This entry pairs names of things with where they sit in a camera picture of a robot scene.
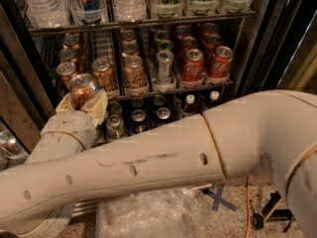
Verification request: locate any silver slim can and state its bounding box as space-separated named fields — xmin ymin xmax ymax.
xmin=157 ymin=50 xmax=174 ymax=84

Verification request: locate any left dark juice bottle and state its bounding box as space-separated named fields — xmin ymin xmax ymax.
xmin=180 ymin=94 xmax=197 ymax=117

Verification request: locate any front left red cola can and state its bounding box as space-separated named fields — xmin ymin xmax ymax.
xmin=181 ymin=49 xmax=204 ymax=82

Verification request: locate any blue tape cross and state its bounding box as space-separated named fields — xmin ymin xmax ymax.
xmin=204 ymin=186 xmax=237 ymax=212

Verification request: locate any closed glass fridge door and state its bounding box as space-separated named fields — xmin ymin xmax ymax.
xmin=0 ymin=72 xmax=40 ymax=171

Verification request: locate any second row cola can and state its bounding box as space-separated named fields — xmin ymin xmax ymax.
xmin=203 ymin=34 xmax=223 ymax=55
xmin=179 ymin=37 xmax=198 ymax=55

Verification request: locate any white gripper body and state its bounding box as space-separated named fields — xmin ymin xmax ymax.
xmin=41 ymin=111 xmax=97 ymax=150

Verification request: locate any clear bubble wrap bundle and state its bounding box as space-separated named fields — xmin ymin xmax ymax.
xmin=95 ymin=188 xmax=207 ymax=238

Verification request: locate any red cola can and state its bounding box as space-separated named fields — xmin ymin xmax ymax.
xmin=207 ymin=46 xmax=233 ymax=78
xmin=181 ymin=49 xmax=204 ymax=82

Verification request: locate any front left blue can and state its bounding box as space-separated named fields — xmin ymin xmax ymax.
xmin=131 ymin=109 xmax=149 ymax=134

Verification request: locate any second row right cola can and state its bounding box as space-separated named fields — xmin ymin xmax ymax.
xmin=203 ymin=34 xmax=223 ymax=55

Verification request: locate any yellow black cart frame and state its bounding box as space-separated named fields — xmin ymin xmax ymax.
xmin=251 ymin=191 xmax=295 ymax=233

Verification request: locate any second row left orange can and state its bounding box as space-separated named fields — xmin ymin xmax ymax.
xmin=58 ymin=48 xmax=79 ymax=63

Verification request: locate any front right red cola can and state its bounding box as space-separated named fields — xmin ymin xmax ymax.
xmin=207 ymin=46 xmax=233 ymax=78

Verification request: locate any dark juice bottle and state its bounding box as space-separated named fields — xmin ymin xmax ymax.
xmin=205 ymin=90 xmax=220 ymax=108
xmin=180 ymin=94 xmax=197 ymax=117

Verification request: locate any blue energy drink can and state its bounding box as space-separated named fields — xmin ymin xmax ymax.
xmin=76 ymin=0 xmax=105 ymax=24

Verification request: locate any second row right orange can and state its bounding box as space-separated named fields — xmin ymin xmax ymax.
xmin=122 ymin=44 xmax=140 ymax=58

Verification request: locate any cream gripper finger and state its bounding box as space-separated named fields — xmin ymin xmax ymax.
xmin=55 ymin=92 xmax=76 ymax=113
xmin=80 ymin=89 xmax=108 ymax=127

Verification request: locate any stainless steel fridge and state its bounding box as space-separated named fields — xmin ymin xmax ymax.
xmin=0 ymin=0 xmax=288 ymax=216

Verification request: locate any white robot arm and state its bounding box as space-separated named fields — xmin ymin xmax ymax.
xmin=0 ymin=90 xmax=317 ymax=238

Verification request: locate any right dark juice bottle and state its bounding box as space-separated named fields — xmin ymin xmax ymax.
xmin=205 ymin=90 xmax=220 ymax=108

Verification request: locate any front right blue can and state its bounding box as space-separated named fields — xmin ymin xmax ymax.
xmin=156 ymin=107 xmax=171 ymax=127

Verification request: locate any open glass fridge door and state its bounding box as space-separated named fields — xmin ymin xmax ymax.
xmin=237 ymin=0 xmax=317 ymax=96

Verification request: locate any orange power cable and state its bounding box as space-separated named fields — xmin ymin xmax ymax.
xmin=245 ymin=177 xmax=253 ymax=238

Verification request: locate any second row left cola can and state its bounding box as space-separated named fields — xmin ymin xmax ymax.
xmin=179 ymin=37 xmax=198 ymax=55

